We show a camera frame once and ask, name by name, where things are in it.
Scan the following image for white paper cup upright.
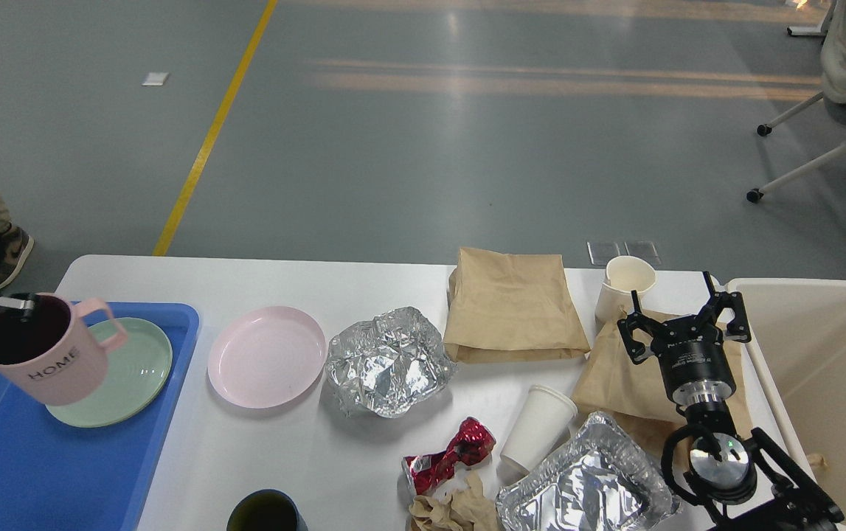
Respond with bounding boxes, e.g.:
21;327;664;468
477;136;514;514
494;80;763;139
594;256;656;324

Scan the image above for pink plate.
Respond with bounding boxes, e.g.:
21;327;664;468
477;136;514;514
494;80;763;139
207;306;327;409

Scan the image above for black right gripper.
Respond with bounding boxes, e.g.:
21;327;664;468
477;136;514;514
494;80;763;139
617;271;752;406

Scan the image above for crushed red can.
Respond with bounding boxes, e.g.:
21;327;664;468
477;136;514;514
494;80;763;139
401;417;496;495

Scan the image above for white paper cup lying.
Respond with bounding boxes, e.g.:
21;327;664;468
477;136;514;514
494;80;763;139
501;384;578;473

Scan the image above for blue plastic tray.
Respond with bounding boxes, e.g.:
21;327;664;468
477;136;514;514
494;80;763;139
0;302;200;530

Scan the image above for white desk leg far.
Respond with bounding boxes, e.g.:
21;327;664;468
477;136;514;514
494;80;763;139
786;1;837;38

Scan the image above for pink HOME mug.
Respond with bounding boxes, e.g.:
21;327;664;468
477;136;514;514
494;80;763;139
0;294;128;406

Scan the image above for crumpled brown paper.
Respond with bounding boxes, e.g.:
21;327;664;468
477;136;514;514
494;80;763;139
408;471;502;530

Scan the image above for green plate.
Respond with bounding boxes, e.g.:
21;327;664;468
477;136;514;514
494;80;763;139
45;317;173;429

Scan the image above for floor outlet plates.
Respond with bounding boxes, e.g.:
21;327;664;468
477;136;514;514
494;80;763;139
586;240;662;268

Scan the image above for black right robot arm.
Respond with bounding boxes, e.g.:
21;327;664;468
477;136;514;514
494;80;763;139
616;273;845;530

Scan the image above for brown paper bag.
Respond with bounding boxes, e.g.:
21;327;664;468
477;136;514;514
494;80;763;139
443;246;591;364
571;302;752;459

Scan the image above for beige plastic bin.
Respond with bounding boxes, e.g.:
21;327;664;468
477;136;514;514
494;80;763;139
727;278;846;528

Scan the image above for crumpled aluminium foil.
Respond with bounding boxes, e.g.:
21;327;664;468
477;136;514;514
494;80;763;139
324;307;457;419

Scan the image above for aluminium foil tray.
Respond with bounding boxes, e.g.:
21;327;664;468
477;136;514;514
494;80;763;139
496;412;682;530

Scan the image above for dark teal mug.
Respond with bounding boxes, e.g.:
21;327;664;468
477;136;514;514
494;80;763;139
225;490;309;530

